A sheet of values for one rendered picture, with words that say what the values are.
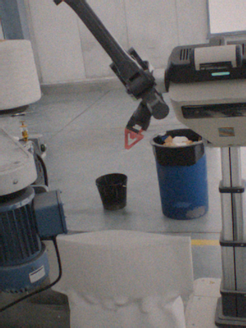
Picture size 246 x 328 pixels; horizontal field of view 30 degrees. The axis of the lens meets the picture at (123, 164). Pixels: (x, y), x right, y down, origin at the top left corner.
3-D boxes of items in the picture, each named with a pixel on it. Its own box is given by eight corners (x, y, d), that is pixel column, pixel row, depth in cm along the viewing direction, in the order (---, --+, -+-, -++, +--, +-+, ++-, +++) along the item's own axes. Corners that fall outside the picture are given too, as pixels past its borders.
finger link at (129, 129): (116, 147, 152) (127, 122, 148) (120, 139, 159) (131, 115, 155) (134, 155, 152) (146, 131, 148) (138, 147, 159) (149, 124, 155)
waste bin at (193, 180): (215, 196, 412) (211, 126, 390) (212, 223, 366) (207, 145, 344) (162, 197, 425) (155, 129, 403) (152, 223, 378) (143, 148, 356)
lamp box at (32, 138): (47, 157, 170) (42, 134, 167) (41, 161, 165) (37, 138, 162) (28, 158, 172) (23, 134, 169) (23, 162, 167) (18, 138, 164)
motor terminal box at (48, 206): (68, 225, 126) (61, 187, 122) (71, 242, 117) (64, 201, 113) (37, 232, 125) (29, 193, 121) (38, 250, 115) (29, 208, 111)
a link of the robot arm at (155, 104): (146, 66, 146) (124, 83, 147) (157, 81, 137) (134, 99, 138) (165, 92, 153) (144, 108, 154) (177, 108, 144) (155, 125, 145)
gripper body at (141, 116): (127, 123, 150) (136, 104, 147) (132, 114, 160) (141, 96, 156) (145, 132, 150) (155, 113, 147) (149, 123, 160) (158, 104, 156)
